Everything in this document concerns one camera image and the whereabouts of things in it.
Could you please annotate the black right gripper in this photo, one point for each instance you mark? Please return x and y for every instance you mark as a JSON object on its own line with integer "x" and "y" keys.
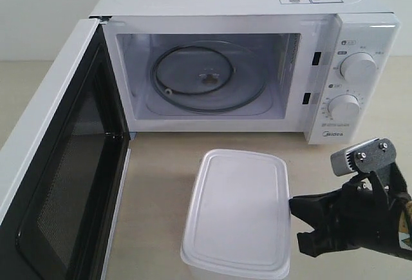
{"x": 377, "y": 219}

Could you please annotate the white lidded plastic container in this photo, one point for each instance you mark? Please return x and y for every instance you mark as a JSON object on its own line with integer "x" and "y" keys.
{"x": 238, "y": 220}

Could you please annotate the white microwave door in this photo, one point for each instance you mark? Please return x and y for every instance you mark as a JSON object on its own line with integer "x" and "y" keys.
{"x": 63, "y": 167}

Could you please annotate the white microwave oven body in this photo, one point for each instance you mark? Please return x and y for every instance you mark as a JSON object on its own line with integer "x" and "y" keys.
{"x": 302, "y": 45}

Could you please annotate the white lower timer knob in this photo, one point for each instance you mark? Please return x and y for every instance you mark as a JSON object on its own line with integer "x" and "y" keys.
{"x": 344, "y": 108}

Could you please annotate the white upper power knob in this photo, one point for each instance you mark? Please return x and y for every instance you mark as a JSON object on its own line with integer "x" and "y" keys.
{"x": 358, "y": 67}

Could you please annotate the glass turntable plate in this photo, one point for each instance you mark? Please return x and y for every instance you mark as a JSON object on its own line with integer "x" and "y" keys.
{"x": 209, "y": 76}

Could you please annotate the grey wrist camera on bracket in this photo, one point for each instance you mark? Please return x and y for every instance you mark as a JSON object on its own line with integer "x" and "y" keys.
{"x": 365, "y": 157}

